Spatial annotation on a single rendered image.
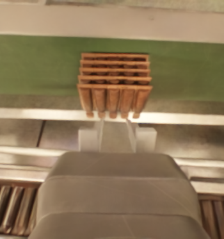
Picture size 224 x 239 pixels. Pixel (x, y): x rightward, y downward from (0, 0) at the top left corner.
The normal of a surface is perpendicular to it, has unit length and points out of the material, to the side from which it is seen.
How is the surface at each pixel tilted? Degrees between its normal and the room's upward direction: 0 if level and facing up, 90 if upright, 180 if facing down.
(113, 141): 90
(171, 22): 90
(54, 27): 90
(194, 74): 2
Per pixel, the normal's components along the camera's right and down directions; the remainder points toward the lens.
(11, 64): -0.02, 0.88
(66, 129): 0.04, -0.48
